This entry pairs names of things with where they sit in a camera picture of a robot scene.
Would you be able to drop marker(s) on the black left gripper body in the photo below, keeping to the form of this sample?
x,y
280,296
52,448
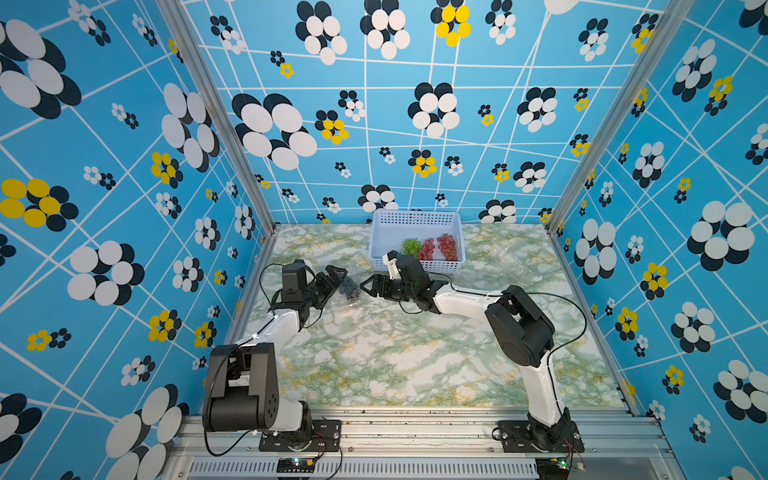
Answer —
x,y
320,290

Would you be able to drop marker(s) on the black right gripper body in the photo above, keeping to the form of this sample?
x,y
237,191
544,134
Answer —
x,y
394,290

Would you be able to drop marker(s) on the black grape bunch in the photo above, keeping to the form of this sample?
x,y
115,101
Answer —
x,y
349,290

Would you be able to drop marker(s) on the clear plastic clamshell container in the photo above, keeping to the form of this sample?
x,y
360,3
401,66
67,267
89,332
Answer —
x,y
336,305

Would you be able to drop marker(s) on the white perforated plastic basket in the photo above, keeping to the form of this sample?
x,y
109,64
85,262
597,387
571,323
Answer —
x,y
390,229

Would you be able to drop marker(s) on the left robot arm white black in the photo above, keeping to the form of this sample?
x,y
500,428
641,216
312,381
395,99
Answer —
x,y
242,388

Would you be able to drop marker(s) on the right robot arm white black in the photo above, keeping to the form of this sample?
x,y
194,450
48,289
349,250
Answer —
x,y
524,334

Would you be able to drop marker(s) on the green grape bunch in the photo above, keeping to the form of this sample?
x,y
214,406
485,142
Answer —
x,y
411,246

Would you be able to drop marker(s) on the left green circuit board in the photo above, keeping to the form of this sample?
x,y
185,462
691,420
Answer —
x,y
296,466

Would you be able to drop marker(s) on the green circuit board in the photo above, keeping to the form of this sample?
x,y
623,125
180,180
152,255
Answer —
x,y
552,469
296,466

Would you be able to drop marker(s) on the right green circuit board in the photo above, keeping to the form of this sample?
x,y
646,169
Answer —
x,y
552,469

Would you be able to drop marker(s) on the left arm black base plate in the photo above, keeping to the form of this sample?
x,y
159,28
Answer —
x,y
323,436

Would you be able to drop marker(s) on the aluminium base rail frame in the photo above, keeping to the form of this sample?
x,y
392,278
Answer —
x,y
441,443

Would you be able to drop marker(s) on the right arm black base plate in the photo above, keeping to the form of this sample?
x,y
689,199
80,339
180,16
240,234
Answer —
x,y
530,436

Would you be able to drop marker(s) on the aluminium corner post left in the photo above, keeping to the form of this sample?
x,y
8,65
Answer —
x,y
174,15

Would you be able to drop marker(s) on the aluminium corner post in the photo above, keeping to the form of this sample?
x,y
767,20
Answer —
x,y
174,15
670,21

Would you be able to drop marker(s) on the aluminium corner post right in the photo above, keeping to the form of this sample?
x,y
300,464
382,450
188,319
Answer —
x,y
670,21

